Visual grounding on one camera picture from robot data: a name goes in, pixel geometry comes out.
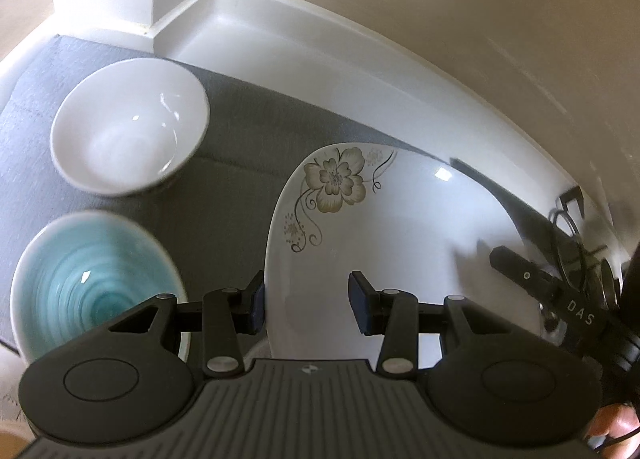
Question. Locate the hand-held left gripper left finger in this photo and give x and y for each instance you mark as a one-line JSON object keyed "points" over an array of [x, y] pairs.
{"points": [[257, 304]]}

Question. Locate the person's right hand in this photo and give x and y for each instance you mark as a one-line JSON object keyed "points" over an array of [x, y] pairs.
{"points": [[617, 426]]}

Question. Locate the blue glazed bowl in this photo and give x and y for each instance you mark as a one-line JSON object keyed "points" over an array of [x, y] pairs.
{"points": [[75, 279]]}

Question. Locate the white bowl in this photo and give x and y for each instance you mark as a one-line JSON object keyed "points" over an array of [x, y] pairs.
{"points": [[125, 139]]}

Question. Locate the grey mat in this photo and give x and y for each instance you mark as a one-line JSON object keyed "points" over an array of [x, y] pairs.
{"points": [[240, 139]]}

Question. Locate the white floral plate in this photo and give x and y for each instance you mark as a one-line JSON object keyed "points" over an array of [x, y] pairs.
{"points": [[400, 219]]}

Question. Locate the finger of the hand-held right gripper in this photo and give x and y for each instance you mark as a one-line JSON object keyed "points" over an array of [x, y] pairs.
{"points": [[522, 275]]}

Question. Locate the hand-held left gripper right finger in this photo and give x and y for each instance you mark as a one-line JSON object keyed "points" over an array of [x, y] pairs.
{"points": [[360, 304]]}

